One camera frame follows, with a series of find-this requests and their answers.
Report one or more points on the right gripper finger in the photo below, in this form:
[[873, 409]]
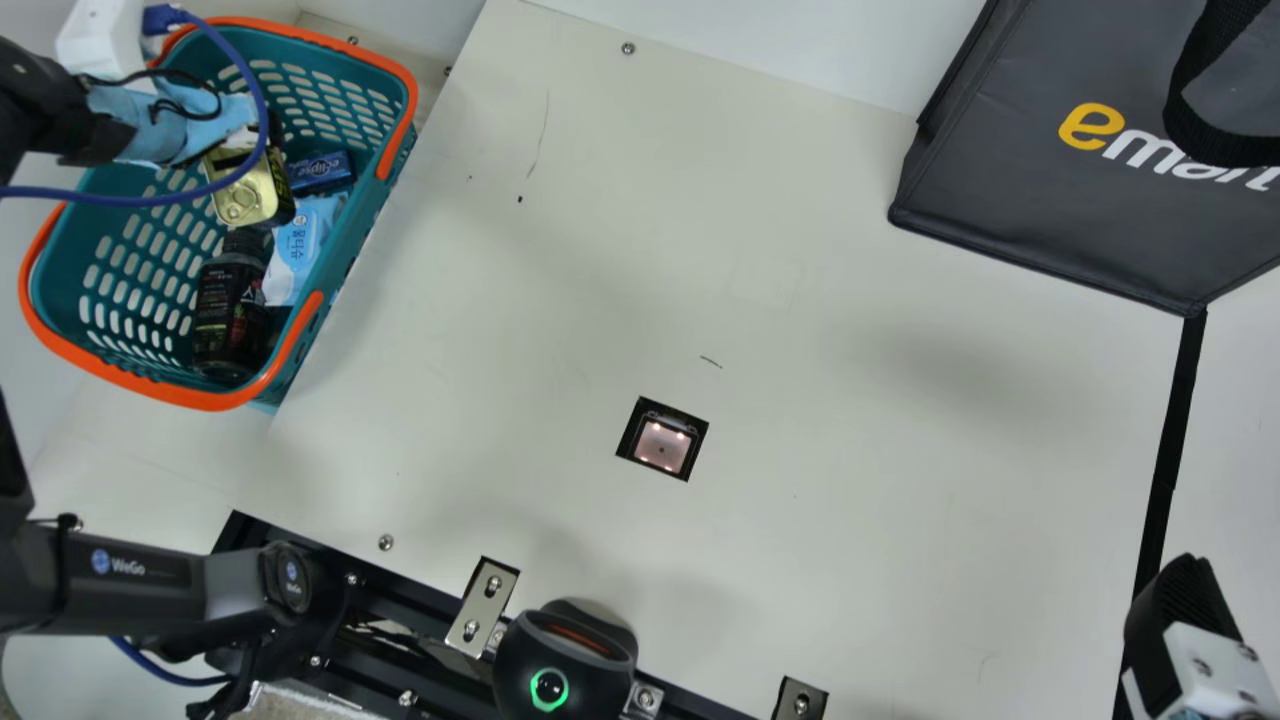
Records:
[[1185, 610]]

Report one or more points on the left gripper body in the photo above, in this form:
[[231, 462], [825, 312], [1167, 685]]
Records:
[[150, 125]]

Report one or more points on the gold rectangular tin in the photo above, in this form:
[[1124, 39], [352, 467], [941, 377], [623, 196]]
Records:
[[245, 195]]

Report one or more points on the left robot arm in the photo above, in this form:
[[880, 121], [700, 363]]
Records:
[[150, 585]]

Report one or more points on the teal shopping basket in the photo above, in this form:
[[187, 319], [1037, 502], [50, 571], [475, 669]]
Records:
[[55, 255]]

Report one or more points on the small square scanner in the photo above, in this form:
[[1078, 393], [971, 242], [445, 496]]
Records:
[[662, 443]]

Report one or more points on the black strip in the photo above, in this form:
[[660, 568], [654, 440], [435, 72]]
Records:
[[1170, 450]]

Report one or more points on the small blue box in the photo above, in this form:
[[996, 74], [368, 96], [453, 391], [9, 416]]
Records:
[[320, 172]]

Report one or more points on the white and blue wipes pack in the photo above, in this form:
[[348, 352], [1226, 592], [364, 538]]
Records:
[[300, 245]]

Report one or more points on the dark coffee bottle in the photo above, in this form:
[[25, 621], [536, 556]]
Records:
[[230, 310]]

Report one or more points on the black device with green light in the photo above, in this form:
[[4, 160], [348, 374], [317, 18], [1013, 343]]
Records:
[[560, 660]]

